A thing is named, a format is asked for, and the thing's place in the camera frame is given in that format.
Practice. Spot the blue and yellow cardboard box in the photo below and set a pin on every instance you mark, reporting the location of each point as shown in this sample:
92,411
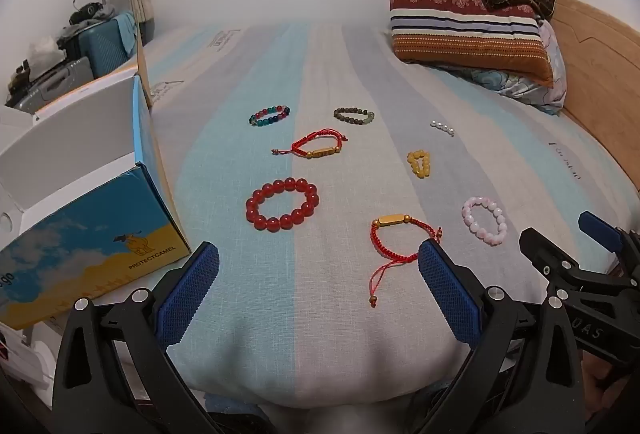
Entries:
75,239

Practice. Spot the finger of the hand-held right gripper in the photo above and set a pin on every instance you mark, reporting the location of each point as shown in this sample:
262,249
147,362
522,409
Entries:
595,224
540,249

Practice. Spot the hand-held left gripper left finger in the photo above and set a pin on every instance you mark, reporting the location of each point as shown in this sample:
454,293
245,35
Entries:
187,294

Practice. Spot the grey suitcase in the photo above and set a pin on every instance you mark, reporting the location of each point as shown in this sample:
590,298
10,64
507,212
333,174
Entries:
55,82

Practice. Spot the black bag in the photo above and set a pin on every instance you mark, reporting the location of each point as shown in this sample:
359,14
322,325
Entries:
87,12

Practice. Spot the teal suitcase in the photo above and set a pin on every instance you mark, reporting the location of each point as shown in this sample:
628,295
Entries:
105,44

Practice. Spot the wooden headboard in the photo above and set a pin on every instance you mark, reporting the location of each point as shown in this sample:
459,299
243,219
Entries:
595,64

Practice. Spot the floral light blue pillow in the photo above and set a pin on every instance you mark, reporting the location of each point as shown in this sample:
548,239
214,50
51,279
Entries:
525,89

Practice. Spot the striped blue grey bed sheet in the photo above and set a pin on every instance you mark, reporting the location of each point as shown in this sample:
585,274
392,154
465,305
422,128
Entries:
325,324

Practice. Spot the striped red and brown pillow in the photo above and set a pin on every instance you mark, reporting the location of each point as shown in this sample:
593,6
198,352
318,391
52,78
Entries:
465,29

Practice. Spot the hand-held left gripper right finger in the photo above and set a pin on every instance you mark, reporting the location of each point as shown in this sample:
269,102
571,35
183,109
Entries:
450,294

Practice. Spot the person's right hand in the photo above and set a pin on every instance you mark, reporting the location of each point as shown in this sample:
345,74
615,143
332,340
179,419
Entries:
602,384

